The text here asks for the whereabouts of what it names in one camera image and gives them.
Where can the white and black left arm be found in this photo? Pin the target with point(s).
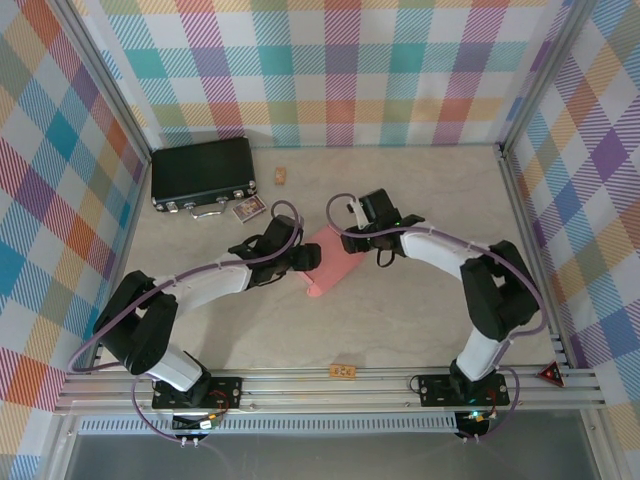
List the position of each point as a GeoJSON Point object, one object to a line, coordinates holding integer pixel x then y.
{"type": "Point", "coordinates": [145, 330]}

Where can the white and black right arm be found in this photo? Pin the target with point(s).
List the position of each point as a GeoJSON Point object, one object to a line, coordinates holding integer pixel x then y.
{"type": "Point", "coordinates": [495, 300]}

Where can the small wooden block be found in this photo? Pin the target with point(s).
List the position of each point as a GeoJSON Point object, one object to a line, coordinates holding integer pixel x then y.
{"type": "Point", "coordinates": [280, 176]}

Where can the black briefcase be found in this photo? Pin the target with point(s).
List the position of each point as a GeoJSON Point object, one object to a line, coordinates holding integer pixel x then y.
{"type": "Point", "coordinates": [202, 170]}

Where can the wooden tag with print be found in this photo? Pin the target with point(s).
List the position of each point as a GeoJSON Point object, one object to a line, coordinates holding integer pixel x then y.
{"type": "Point", "coordinates": [342, 371]}

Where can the red triangular sign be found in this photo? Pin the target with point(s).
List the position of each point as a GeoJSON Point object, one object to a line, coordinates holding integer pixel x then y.
{"type": "Point", "coordinates": [551, 375]}

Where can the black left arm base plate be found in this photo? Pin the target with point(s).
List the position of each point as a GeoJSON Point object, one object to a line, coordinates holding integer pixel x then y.
{"type": "Point", "coordinates": [227, 392]}

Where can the aluminium frame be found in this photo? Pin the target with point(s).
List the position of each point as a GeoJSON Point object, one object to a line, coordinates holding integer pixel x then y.
{"type": "Point", "coordinates": [350, 387]}

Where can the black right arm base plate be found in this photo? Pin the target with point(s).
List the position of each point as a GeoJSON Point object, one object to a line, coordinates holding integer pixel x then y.
{"type": "Point", "coordinates": [435, 390]}

